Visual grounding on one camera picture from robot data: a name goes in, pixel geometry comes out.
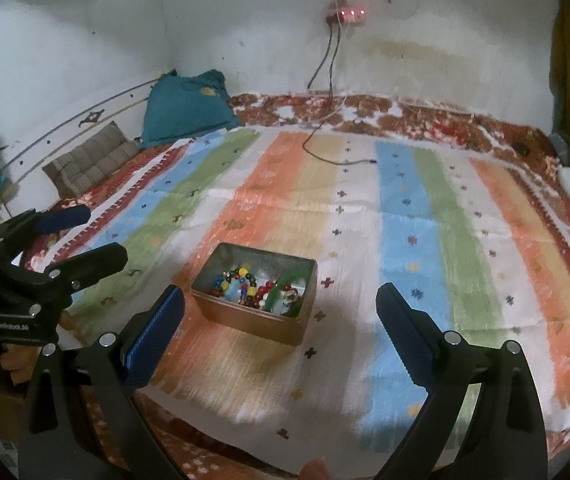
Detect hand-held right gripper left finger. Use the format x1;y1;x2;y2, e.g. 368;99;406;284
18;284;187;480

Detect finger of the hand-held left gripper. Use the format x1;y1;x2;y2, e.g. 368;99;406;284
0;204;92;252
0;242;130;302

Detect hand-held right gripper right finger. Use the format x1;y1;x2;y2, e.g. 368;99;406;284
375;282;550;480

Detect metal tin box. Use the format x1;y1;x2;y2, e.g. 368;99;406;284
190;242;319;347

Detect light blue bead bracelet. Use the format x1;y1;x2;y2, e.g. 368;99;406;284
230;280;253;305

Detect multicoloured bead bracelet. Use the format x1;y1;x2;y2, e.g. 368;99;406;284
209;267;280;309

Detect green jade bangle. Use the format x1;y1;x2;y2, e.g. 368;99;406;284
264;272;314;319

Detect person's right hand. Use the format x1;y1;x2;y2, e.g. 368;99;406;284
299;456;330;480

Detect brown quilted cushion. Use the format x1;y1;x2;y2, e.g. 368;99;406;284
42;121;142;199

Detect striped colourful blanket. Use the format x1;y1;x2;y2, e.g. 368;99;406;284
60;127;570;476

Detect teal pillow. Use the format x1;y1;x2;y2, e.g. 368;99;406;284
139;70;242;149

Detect white cable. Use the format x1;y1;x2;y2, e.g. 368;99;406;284
310;25;358;128

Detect thin black cable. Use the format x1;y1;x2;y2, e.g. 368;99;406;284
306;25;332;92

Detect wall power strip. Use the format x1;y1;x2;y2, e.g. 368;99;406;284
326;3;369;27

